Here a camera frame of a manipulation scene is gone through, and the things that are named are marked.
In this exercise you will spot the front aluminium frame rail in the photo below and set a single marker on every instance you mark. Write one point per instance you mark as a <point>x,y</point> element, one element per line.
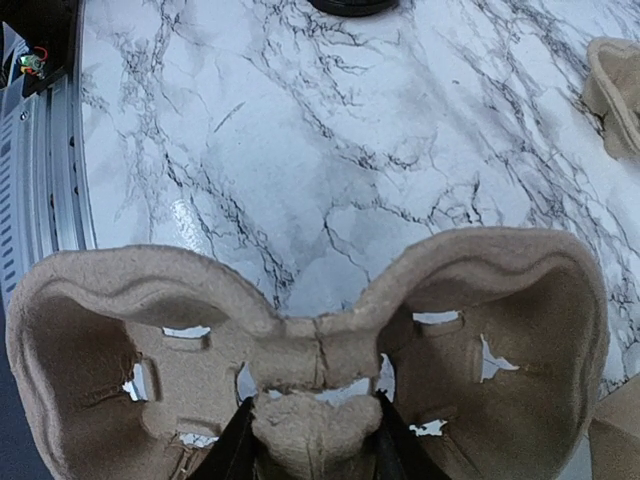
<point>45,205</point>

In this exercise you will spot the brown paper takeout bag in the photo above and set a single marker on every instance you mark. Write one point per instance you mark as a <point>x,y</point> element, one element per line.
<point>614,435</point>

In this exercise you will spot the brown cardboard cup carrier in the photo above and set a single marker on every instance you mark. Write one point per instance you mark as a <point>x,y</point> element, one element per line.
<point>611,92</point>

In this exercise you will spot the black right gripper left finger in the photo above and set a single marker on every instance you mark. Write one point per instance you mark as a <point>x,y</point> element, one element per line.
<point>233,455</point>

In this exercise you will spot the black plastic cup lid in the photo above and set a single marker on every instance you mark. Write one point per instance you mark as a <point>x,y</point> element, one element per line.
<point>353,8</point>

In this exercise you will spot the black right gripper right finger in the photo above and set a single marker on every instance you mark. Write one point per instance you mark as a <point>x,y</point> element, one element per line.
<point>399,455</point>

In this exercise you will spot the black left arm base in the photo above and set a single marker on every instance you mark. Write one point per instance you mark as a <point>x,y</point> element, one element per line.
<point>49,29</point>

